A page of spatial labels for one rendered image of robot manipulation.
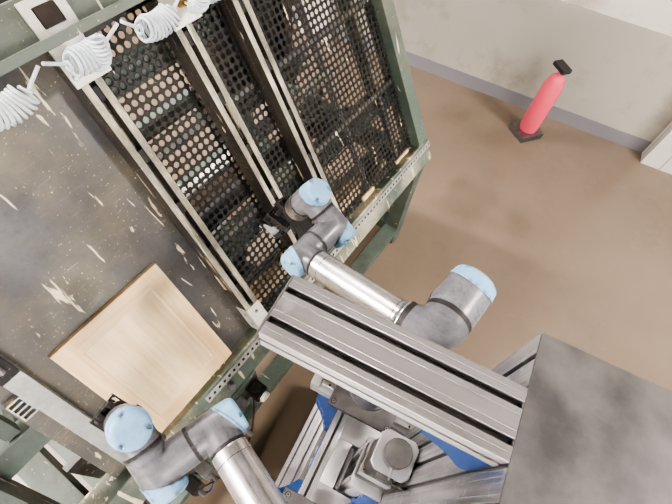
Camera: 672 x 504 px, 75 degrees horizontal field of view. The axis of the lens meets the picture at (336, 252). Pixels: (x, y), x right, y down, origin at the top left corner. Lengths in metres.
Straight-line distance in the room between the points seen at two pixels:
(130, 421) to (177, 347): 0.72
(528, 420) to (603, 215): 3.38
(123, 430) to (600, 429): 0.74
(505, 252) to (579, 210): 0.77
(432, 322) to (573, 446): 0.46
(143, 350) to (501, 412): 1.20
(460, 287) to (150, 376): 1.04
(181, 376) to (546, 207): 2.89
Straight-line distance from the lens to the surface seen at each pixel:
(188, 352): 1.63
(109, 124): 1.31
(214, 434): 0.93
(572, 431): 0.59
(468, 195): 3.49
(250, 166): 1.54
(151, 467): 0.95
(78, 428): 1.55
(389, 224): 2.92
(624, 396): 0.64
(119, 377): 1.55
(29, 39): 1.25
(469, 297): 1.01
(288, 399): 2.59
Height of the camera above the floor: 2.53
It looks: 59 degrees down
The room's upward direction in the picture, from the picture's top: 9 degrees clockwise
